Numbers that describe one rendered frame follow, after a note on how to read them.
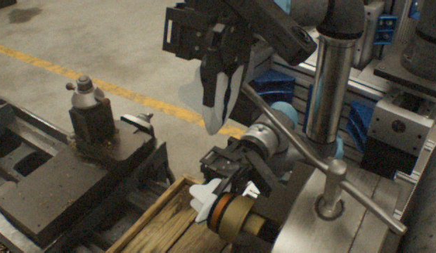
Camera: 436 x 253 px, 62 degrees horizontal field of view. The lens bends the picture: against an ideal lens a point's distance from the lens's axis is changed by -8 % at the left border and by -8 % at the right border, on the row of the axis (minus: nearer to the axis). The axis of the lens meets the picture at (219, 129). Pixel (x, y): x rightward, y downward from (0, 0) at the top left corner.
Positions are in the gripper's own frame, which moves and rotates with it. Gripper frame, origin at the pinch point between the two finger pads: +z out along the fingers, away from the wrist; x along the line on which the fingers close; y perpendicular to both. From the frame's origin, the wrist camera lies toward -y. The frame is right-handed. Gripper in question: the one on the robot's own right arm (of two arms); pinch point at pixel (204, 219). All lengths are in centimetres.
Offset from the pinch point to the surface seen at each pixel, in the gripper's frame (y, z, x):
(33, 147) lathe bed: 72, -7, -24
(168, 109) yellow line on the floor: 128, -133, -108
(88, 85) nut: 38.7, -10.2, 8.4
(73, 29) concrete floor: 305, -189, -107
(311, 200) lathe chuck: -17.0, -0.5, 15.1
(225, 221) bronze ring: -4.1, -0.1, 2.4
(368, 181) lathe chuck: -22.7, -8.4, 14.7
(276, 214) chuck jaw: -11.0, -4.4, 4.3
